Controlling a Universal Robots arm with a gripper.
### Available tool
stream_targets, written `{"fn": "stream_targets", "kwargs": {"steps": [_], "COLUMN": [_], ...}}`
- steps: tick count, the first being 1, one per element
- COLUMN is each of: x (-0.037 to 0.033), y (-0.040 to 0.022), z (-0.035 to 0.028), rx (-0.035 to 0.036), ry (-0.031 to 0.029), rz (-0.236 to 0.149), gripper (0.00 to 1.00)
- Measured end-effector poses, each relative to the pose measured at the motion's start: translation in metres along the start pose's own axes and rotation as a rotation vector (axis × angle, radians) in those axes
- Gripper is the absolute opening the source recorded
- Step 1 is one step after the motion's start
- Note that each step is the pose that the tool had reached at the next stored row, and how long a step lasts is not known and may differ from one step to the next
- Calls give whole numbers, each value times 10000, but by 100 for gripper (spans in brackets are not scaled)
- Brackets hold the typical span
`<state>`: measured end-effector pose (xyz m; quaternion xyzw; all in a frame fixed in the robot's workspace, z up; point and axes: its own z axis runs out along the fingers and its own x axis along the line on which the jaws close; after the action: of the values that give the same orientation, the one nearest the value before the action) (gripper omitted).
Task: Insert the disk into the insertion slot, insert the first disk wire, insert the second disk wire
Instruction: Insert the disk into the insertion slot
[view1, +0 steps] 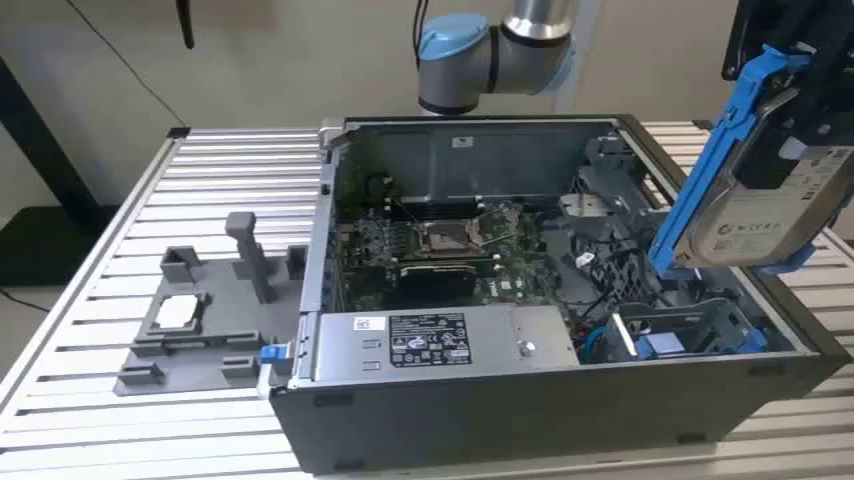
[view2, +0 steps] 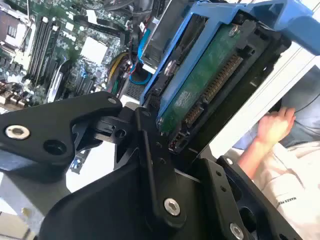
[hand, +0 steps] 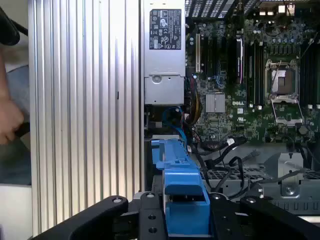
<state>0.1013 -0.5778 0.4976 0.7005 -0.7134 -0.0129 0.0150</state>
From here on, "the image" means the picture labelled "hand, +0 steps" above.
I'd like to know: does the hard disk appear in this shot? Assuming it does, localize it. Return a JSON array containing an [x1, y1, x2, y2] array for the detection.
[[150, 138, 214, 238]]

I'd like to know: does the blue looped data cable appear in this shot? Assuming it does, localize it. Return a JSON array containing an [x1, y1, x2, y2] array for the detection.
[[161, 106, 188, 151]]

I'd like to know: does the white expansion slot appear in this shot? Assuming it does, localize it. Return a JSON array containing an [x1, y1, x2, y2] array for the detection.
[[195, 33, 202, 74]]

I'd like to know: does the black expansion slot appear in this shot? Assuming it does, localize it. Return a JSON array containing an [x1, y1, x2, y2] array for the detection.
[[201, 36, 210, 76], [211, 36, 219, 76]]

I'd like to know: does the black RAM slot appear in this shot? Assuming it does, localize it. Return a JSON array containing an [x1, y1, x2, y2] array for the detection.
[[299, 39, 312, 109], [254, 41, 265, 109], [311, 39, 320, 109], [246, 41, 256, 108]]

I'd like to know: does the yellow black power cable bundle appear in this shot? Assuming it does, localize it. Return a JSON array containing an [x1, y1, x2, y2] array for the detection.
[[184, 88, 204, 126]]

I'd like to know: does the green Dell motherboard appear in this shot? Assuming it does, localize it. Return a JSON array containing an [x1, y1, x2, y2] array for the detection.
[[186, 21, 320, 145]]

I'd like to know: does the silver power supply unit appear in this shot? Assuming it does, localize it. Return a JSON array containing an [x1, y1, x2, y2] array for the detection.
[[143, 0, 187, 106]]

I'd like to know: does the thin black data wire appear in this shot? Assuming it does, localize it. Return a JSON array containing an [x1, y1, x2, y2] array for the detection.
[[214, 149, 261, 194]]

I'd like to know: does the black rounded object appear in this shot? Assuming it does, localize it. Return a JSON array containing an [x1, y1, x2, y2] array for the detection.
[[0, 6, 29, 47]]

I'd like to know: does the small round black tool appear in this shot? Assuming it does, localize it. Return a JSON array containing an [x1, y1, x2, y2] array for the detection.
[[14, 121, 32, 139]]

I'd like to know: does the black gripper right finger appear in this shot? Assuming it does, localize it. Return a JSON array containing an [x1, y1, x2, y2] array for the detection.
[[209, 192, 320, 240]]

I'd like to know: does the person's bare hand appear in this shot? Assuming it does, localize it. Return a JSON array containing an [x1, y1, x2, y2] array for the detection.
[[0, 98, 26, 146]]

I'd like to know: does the open silver PC case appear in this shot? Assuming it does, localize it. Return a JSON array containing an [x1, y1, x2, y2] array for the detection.
[[139, 0, 320, 218]]

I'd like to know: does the grey wire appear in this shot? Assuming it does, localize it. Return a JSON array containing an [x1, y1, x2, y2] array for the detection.
[[249, 169, 306, 191]]

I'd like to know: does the grey metal drive cage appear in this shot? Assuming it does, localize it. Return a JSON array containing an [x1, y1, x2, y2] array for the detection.
[[204, 149, 320, 209]]

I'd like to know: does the metal socket cover frame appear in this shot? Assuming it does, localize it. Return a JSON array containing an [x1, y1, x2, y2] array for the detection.
[[270, 95, 305, 126]]

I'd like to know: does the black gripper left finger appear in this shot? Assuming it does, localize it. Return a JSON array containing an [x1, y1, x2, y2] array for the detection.
[[31, 191, 167, 240]]

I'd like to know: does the CPU socket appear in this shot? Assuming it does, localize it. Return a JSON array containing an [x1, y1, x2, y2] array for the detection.
[[264, 59, 301, 97]]

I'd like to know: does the thin metal locking lever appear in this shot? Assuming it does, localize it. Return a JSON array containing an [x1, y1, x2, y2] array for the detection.
[[269, 60, 283, 94]]

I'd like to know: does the person's grey shirt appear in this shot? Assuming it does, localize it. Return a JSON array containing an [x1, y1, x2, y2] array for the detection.
[[6, 64, 31, 122]]

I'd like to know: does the silver finned chipset heatsink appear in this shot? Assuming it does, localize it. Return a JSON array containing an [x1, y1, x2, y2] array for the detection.
[[205, 93, 226, 114]]

